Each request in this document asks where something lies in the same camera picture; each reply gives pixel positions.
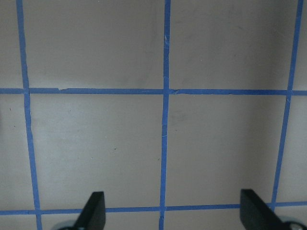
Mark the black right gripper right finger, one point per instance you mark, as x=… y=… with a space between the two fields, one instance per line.
x=255 y=214

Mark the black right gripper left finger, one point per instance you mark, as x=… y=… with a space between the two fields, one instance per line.
x=93 y=215

